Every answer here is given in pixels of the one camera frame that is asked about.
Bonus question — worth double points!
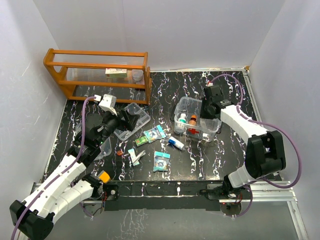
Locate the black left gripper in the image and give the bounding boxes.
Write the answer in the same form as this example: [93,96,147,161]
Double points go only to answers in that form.
[96,107,140,146]

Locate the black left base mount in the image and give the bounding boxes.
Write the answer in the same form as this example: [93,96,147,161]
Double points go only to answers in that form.
[82,181,120,202]

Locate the brown medicine bottle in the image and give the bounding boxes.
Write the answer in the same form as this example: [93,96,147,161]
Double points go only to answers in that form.
[188,115,197,134]

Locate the teal white sachet strips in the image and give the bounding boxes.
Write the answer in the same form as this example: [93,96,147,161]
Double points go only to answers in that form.
[128,148,146,166]

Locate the teal bandage packet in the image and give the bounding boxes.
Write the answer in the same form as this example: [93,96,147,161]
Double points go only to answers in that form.
[153,151,171,172]

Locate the clear divider tray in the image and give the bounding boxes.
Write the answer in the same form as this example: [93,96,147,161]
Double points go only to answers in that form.
[114,102,151,141]

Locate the small green box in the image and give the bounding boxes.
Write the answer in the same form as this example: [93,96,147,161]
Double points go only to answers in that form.
[134,136,149,147]

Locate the white blue tube bottle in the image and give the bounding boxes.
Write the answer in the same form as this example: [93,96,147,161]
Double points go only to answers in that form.
[168,136,185,151]

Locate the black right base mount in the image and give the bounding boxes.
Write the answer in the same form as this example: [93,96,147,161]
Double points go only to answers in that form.
[199,183,251,201]

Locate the clear first aid box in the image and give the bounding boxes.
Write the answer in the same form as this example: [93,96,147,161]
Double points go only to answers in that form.
[173,96,222,142]

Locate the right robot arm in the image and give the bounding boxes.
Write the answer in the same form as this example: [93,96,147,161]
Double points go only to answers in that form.
[199,84,286,199]

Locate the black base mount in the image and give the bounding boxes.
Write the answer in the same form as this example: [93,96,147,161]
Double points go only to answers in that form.
[199,183,251,201]
[82,181,120,202]

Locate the orange wooden shelf rack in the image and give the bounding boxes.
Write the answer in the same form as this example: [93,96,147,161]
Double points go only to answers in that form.
[43,48,152,105]

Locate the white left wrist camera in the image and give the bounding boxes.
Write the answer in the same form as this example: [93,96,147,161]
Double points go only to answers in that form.
[94,94,117,116]

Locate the clear box lid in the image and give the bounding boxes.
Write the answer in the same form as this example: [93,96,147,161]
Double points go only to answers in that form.
[74,122,112,161]

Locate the small clear round jar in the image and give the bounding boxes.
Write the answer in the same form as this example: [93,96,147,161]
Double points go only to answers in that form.
[131,69,144,83]

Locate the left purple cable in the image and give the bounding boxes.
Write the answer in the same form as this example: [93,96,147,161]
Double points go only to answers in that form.
[11,95,101,240]

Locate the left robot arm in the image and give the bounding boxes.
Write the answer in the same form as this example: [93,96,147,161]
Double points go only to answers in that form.
[9,108,140,240]

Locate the green white medicine box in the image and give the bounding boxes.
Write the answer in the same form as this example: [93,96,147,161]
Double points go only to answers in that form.
[105,68,127,79]

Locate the aluminium frame rail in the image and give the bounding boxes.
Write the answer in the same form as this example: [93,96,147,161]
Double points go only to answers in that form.
[27,182,298,205]

